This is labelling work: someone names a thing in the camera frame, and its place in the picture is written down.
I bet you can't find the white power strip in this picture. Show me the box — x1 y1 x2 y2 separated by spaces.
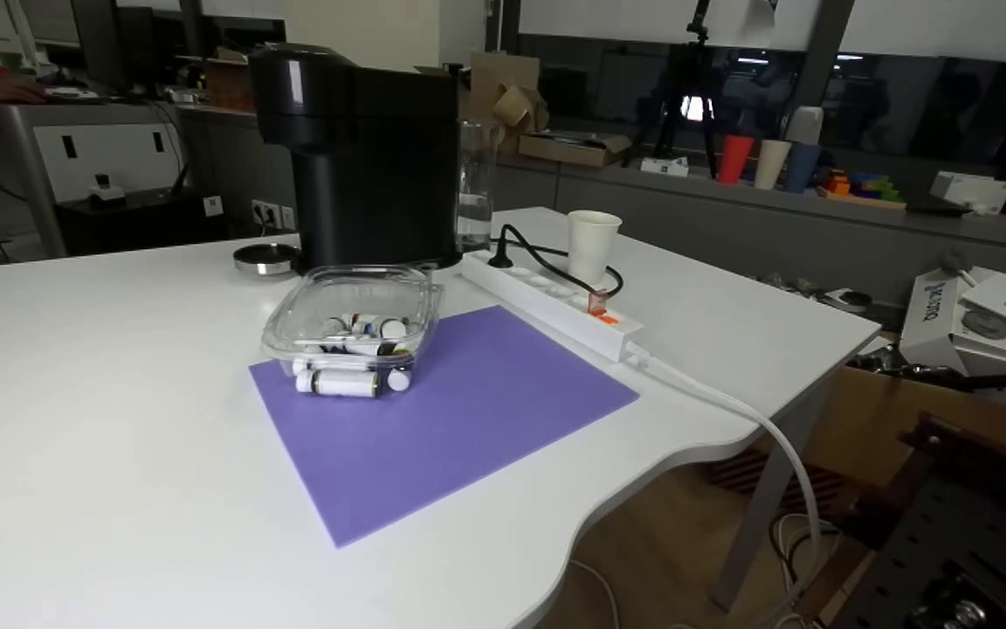
459 252 652 365

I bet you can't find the purple mat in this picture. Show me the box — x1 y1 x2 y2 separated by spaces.
248 305 641 550

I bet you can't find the white paper cup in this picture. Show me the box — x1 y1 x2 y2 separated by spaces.
567 210 624 287

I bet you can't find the clear water tank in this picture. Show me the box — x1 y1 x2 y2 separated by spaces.
456 121 499 254

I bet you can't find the clear plastic container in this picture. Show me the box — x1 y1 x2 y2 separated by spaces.
260 265 444 391

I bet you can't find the heap of small bottles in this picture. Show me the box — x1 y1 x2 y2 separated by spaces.
291 312 415 399

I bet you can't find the flat cardboard box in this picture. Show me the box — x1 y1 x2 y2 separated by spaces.
517 131 633 169

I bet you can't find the black coffee machine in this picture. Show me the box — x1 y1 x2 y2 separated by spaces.
247 42 465 275

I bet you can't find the open cardboard box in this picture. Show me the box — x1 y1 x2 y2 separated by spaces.
468 52 551 156

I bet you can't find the round metal drip tray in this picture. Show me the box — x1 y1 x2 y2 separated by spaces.
233 243 301 277

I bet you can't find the red cup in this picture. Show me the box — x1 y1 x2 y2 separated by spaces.
718 135 756 185

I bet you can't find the cream cup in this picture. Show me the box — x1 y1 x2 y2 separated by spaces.
754 139 793 191

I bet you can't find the blue cup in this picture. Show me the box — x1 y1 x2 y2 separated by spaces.
784 142 823 194

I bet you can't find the heap of coloured toy blocks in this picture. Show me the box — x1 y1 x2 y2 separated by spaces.
816 170 907 211

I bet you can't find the grey cabinet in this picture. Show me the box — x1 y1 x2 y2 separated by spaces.
0 101 191 258

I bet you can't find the stack of white boxes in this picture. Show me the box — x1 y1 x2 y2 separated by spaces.
898 266 1006 378

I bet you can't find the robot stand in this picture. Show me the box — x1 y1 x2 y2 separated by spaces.
804 412 1006 629

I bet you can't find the black cable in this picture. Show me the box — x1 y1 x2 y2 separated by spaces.
488 224 625 299

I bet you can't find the camera on tripod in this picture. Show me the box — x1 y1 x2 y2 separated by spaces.
622 0 722 179

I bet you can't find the white cable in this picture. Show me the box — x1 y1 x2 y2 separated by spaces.
639 348 823 629

